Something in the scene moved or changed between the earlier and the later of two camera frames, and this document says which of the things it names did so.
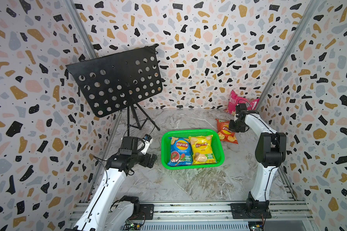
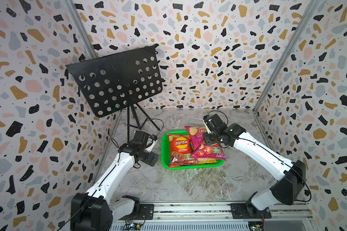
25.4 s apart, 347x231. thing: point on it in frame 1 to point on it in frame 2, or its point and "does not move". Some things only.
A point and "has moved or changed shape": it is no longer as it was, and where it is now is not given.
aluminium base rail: x=215 y=216 does not move
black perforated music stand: x=113 y=82 does not move
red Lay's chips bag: x=223 y=132 has moved or changed shape
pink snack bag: x=234 y=100 to x=200 y=148
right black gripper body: x=233 y=126 to x=211 y=138
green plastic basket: x=166 y=147 does not move
